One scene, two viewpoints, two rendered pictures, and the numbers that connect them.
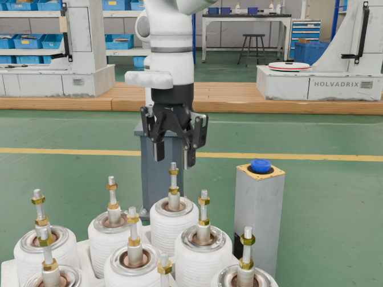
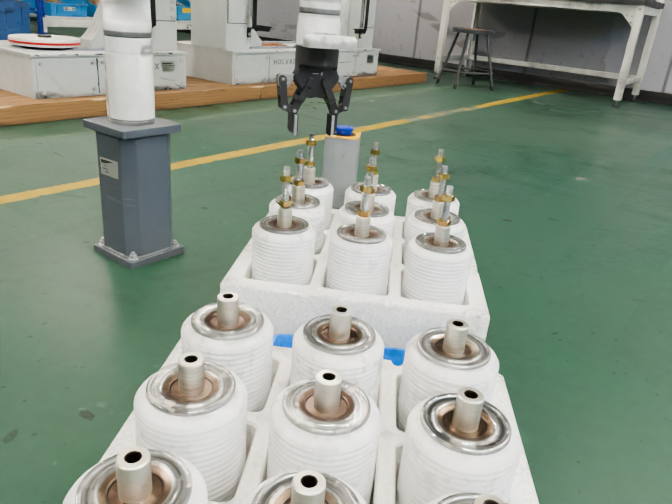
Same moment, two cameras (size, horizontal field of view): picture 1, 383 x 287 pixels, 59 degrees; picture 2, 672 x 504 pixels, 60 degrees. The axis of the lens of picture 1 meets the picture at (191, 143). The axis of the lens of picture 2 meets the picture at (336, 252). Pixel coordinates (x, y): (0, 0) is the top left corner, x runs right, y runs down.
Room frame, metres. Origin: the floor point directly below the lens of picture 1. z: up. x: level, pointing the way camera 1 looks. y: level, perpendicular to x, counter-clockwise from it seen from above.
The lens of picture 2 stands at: (-0.02, 0.91, 0.57)
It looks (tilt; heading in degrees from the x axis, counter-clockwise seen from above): 23 degrees down; 302
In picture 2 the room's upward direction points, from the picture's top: 5 degrees clockwise
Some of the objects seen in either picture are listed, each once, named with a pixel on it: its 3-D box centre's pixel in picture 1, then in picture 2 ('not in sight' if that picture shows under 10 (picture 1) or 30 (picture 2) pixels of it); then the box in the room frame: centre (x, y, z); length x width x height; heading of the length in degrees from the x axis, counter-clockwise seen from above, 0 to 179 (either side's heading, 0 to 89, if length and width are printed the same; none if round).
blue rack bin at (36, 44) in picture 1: (33, 41); not in sight; (5.51, 2.46, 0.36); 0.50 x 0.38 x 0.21; 177
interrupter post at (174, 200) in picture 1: (174, 200); (309, 175); (0.59, 0.03, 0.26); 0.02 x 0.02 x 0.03
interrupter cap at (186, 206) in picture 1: (174, 206); (308, 182); (0.59, 0.03, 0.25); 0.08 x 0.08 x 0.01
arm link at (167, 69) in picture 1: (164, 64); (322, 27); (0.57, 0.04, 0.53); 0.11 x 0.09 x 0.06; 145
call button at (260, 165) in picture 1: (260, 166); (343, 131); (0.63, -0.14, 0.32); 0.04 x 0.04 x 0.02
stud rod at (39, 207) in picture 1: (40, 210); (285, 191); (0.48, 0.24, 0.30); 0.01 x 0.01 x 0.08
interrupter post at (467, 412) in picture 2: not in sight; (467, 410); (0.08, 0.50, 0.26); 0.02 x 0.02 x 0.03
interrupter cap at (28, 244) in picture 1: (44, 239); (284, 225); (0.48, 0.24, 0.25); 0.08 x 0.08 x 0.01
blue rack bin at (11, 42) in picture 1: (5, 41); not in sight; (5.52, 2.90, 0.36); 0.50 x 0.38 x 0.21; 177
